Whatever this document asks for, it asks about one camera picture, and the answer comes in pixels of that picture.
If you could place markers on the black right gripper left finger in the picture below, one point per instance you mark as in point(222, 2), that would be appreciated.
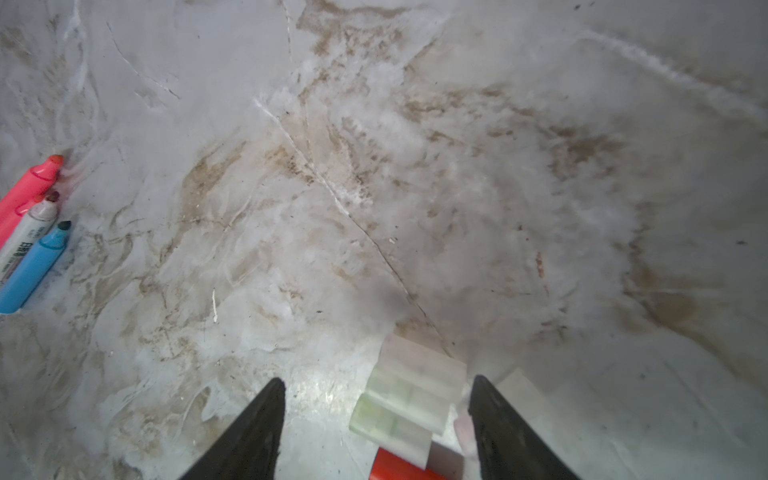
point(249, 447)

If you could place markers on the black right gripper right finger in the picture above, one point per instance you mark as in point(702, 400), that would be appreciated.
point(508, 448)

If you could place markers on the translucent greenish pen cap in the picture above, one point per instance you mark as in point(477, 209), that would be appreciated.
point(390, 431)

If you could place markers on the blue highlighter pen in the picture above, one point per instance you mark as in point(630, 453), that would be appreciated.
point(34, 266)

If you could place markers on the white marker pen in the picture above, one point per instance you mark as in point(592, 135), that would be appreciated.
point(33, 226)

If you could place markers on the pink highlighter pen lower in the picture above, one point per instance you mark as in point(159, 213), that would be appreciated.
point(11, 221)

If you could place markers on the pink highlighter pen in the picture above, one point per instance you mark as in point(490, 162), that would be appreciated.
point(11, 221)
point(37, 180)

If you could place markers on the pink highlighter pen upper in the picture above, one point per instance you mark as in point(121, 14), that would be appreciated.
point(37, 180)

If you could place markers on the red marker cap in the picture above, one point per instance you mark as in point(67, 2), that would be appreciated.
point(387, 466)

